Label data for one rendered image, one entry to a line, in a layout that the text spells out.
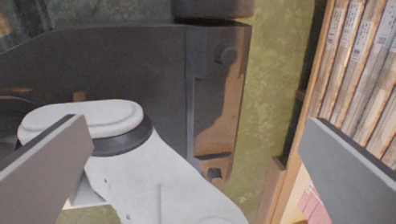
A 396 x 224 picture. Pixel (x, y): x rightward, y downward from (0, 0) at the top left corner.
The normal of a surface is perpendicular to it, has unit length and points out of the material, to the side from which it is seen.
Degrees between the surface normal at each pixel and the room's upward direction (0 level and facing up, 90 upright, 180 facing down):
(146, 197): 90
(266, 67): 0
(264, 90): 0
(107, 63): 0
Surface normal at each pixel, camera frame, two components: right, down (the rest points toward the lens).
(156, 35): 0.20, 0.49
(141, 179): 0.02, -0.87
